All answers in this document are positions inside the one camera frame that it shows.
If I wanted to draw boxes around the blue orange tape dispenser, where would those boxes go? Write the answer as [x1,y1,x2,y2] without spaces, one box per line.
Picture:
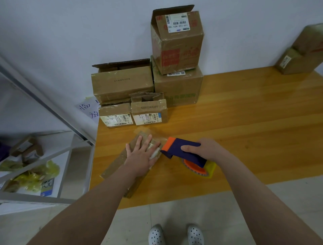
[161,137,218,178]

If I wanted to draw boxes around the person's right forearm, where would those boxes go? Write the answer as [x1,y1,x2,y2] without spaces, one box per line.
[219,154,323,245]

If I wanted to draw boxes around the box barcode label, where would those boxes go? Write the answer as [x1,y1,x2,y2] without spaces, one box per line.
[100,132,167,199]

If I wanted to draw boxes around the yellow plastic bag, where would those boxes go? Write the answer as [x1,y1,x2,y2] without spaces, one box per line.
[0,161,60,194]

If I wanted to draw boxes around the small open carton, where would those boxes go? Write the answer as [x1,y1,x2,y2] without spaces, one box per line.
[10,135,43,158]

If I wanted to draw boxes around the grey metal shelf rack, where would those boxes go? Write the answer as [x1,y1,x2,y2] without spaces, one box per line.
[0,56,97,205]

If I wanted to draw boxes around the wooden table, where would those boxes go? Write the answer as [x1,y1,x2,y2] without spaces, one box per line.
[88,66,323,210]

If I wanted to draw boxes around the person's right hand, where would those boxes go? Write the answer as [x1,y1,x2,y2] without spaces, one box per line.
[181,138,234,165]

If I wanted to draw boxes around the small brown cardboard box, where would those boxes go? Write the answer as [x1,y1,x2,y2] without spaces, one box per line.
[275,48,323,75]

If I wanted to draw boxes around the stack of cardboard boxes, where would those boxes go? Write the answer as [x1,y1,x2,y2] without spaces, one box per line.
[91,5,205,127]

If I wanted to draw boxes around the person's left forearm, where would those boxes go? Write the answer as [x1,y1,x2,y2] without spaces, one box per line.
[28,169,137,245]

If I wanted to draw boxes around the person's left hand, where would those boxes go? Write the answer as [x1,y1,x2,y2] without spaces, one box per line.
[124,134,162,178]

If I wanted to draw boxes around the squat red-printed cardboard box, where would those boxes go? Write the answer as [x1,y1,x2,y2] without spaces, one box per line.
[293,23,323,56]

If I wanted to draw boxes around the white paper wall sign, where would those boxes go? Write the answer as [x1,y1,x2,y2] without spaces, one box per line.
[76,97,102,121]

